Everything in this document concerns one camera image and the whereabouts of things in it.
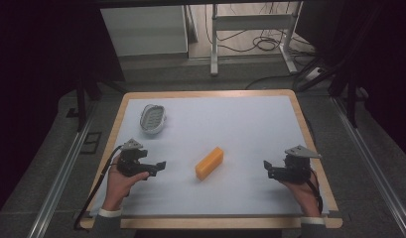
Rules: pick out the white metal desk frame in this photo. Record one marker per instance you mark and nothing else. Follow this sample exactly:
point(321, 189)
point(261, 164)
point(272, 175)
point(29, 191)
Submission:
point(253, 22)

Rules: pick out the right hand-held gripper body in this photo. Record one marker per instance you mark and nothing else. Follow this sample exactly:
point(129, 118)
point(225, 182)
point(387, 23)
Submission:
point(295, 165)

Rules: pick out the person's left hand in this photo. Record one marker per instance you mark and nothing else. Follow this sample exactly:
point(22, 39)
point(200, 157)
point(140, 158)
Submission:
point(119, 188)

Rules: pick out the wooden table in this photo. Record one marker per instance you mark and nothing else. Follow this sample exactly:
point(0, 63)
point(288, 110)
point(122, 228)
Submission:
point(210, 223)

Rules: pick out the white table mat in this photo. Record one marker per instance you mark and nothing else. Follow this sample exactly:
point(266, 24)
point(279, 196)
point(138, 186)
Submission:
point(223, 125)

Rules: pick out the orange soap bar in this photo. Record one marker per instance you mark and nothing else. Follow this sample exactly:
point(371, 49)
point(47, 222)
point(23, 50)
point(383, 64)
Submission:
point(209, 164)

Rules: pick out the aluminium rail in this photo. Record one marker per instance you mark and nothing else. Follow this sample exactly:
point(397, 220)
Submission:
point(58, 185)
point(372, 165)

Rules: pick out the white cabinet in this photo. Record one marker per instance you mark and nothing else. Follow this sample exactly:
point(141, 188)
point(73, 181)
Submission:
point(144, 29)

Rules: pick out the person's right hand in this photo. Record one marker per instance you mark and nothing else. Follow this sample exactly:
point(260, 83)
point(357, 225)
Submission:
point(304, 198)

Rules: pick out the white soap dish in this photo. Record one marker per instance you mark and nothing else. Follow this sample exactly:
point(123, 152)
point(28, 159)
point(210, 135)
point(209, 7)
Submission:
point(153, 119)

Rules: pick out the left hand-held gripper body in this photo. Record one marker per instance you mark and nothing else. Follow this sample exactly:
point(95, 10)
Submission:
point(131, 162)

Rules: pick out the black stand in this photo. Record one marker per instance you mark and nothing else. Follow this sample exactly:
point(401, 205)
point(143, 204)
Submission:
point(81, 99)
point(349, 82)

